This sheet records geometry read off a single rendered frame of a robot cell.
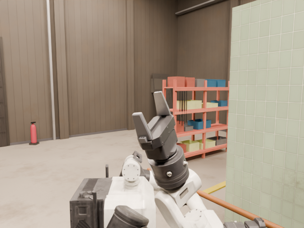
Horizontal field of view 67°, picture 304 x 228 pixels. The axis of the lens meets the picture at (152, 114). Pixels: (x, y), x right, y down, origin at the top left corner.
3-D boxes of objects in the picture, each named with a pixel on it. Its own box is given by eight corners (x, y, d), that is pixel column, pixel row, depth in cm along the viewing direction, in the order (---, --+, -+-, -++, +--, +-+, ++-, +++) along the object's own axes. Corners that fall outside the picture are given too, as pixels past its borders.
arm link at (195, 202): (203, 225, 105) (186, 195, 122) (212, 207, 102) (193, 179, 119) (183, 224, 101) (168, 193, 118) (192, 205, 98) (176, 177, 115)
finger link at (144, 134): (144, 111, 45) (153, 138, 47) (130, 113, 47) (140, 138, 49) (140, 115, 44) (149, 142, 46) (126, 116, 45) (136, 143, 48)
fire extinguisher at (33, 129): (38, 142, 747) (36, 121, 739) (40, 144, 724) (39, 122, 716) (28, 144, 729) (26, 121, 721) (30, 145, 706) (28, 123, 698)
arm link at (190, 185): (169, 185, 51) (181, 221, 55) (198, 158, 56) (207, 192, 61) (139, 169, 59) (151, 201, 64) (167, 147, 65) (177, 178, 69)
